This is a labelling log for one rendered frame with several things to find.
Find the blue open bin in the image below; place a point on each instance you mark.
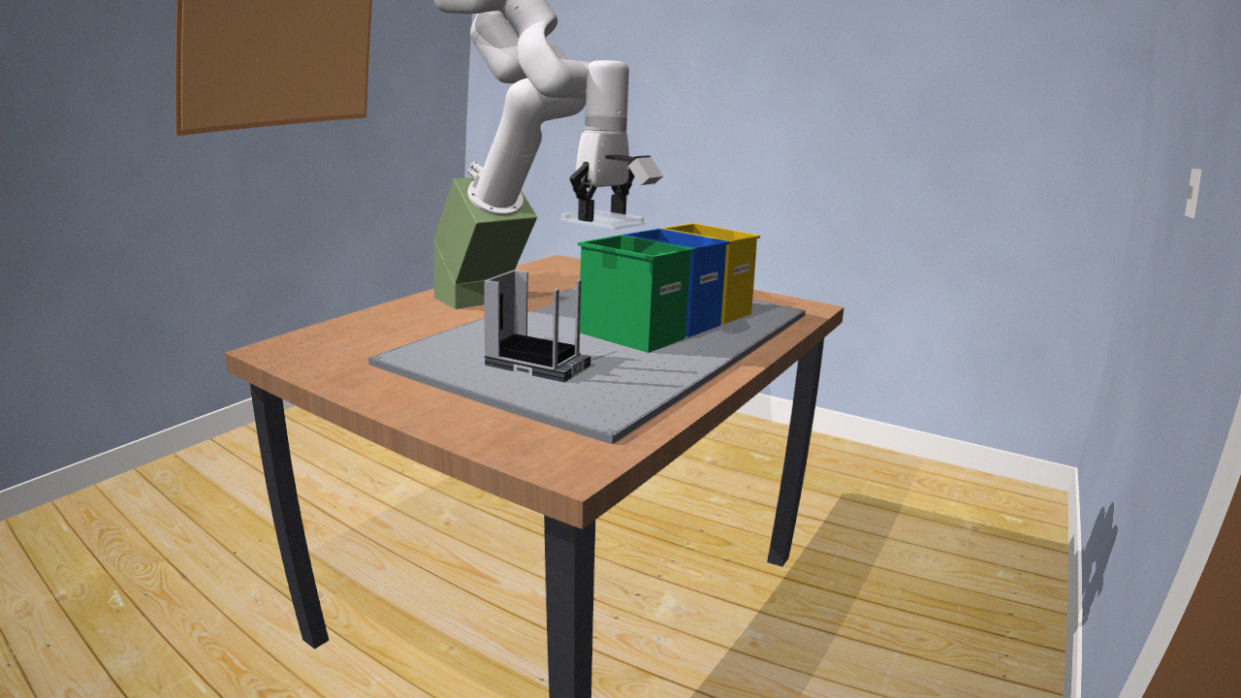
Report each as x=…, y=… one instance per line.
x=706, y=276

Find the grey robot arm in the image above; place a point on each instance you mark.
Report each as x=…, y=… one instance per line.
x=601, y=86

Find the yellow open-top bin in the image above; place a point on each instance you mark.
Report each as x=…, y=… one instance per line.
x=739, y=267

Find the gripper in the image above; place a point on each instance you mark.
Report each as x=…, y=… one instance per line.
x=596, y=171

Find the green bin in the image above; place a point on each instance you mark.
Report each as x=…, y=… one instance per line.
x=633, y=299

